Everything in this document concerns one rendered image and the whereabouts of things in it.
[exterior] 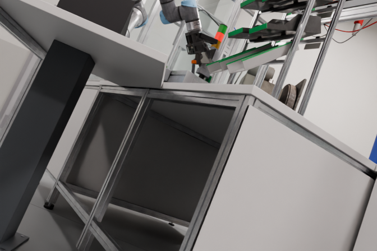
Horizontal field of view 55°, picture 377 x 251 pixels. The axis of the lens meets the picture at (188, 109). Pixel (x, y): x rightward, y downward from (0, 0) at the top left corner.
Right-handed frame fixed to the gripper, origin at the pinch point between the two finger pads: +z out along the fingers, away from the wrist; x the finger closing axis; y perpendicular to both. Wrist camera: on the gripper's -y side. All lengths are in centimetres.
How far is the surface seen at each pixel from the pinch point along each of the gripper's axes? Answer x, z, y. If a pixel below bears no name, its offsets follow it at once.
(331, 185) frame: 75, 44, 7
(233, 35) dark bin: 24.9, -13.9, -1.5
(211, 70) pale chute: 20.6, -0.9, 11.1
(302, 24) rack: 54, -13, -15
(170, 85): 22.8, -0.6, 35.1
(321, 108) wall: -252, 164, -380
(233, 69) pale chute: 35.7, -0.9, 10.3
